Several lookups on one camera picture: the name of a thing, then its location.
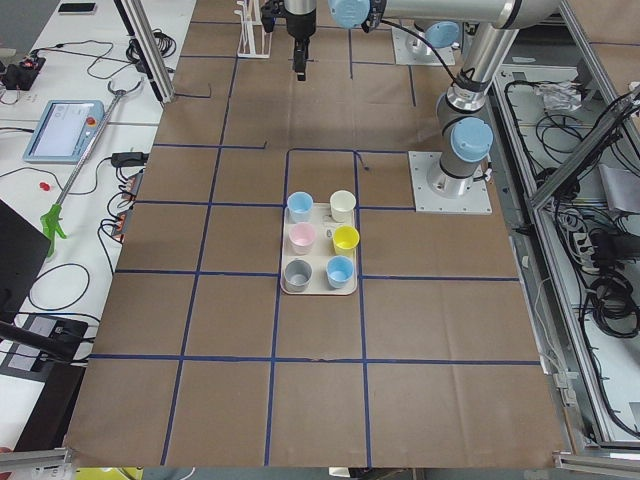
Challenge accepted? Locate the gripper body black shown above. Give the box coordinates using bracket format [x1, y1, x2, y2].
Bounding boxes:
[261, 0, 317, 39]

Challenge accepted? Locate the light blue cup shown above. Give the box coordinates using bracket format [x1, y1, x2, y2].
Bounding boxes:
[287, 191, 314, 223]
[326, 255, 354, 289]

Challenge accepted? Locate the cream white cup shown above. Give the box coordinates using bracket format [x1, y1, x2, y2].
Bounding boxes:
[329, 190, 356, 223]

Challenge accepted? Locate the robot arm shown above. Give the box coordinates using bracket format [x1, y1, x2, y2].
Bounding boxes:
[402, 15, 464, 56]
[260, 1, 559, 200]

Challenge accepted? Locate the pink cup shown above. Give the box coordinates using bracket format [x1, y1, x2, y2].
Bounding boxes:
[288, 222, 316, 255]

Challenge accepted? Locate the yellow cup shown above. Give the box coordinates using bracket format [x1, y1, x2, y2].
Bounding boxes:
[332, 225, 360, 256]

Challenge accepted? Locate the grey cup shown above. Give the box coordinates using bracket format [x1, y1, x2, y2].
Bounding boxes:
[284, 259, 313, 293]

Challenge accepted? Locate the black power adapter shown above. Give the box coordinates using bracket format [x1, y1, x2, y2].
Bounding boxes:
[111, 151, 149, 168]

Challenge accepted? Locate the cream serving tray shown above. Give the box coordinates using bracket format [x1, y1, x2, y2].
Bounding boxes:
[280, 203, 358, 296]

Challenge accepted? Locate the black smartphone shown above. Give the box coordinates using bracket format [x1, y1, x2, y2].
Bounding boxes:
[57, 2, 97, 15]

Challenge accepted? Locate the teach pendant tablet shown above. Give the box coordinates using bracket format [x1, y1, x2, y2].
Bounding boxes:
[23, 100, 105, 165]

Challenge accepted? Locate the black monitor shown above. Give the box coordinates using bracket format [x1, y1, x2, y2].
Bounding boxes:
[0, 201, 50, 323]

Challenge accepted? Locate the white wire cup rack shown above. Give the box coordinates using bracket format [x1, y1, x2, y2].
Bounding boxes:
[234, 0, 271, 59]

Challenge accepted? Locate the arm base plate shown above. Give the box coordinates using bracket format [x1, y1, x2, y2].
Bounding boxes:
[392, 27, 456, 66]
[408, 151, 492, 215]

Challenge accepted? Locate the aluminium frame post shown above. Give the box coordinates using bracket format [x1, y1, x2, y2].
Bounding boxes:
[114, 0, 175, 104]

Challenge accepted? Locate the green handled reacher grabber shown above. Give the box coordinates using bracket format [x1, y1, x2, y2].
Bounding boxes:
[40, 78, 143, 257]

